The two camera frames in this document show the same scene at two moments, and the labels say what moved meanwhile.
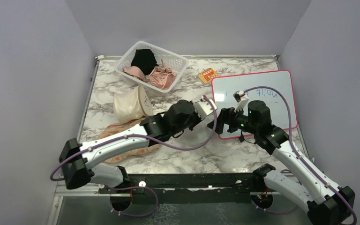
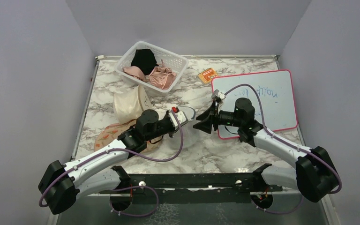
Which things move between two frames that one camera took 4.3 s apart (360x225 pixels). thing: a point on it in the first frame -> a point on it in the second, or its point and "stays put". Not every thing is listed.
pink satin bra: [162, 78] stays put
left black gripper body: [194, 119] -> [163, 127]
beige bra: [135, 71] stays put
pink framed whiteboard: [223, 88] stays put
